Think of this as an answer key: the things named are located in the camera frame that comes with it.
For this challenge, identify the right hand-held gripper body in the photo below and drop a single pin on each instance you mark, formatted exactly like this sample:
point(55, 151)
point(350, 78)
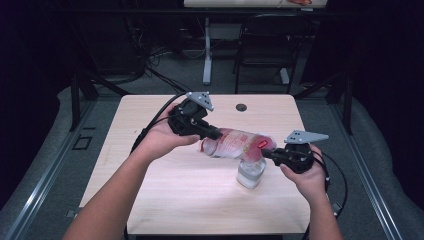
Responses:
point(296, 158)

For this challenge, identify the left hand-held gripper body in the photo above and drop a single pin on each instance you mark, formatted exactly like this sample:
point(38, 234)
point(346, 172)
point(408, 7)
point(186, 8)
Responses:
point(185, 118)

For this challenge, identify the red and white refill pouch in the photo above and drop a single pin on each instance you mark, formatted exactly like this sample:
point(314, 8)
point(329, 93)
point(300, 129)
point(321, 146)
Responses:
point(236, 145)

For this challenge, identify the white translucent cup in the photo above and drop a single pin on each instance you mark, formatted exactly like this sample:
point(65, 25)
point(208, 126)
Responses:
point(250, 175)

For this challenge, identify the person's right hand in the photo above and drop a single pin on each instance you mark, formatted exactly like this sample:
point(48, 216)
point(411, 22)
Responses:
point(310, 181)

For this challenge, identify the person's left hand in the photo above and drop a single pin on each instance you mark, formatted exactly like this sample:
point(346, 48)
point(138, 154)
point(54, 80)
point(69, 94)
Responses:
point(160, 140)

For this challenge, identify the grey tape strip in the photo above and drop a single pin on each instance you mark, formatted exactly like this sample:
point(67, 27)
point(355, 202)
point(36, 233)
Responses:
point(337, 208)
point(71, 213)

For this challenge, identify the white desk leg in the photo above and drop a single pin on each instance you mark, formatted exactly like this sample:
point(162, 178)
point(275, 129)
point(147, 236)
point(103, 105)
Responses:
point(207, 50)

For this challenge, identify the black metal stand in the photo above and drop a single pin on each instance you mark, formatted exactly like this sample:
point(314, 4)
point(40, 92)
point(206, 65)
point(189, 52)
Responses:
point(75, 100)
point(347, 103)

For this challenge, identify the white desk foot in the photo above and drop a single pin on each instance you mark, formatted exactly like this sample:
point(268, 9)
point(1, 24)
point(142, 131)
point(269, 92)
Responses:
point(284, 76)

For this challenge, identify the black folding chair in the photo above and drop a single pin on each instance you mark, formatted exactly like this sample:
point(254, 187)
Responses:
point(270, 50)

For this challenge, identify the orange object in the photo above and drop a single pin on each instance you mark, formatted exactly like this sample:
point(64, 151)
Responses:
point(300, 1)

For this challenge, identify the aluminium floor rail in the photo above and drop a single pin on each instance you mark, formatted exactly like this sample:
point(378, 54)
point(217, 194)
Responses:
point(370, 186)
point(43, 186)

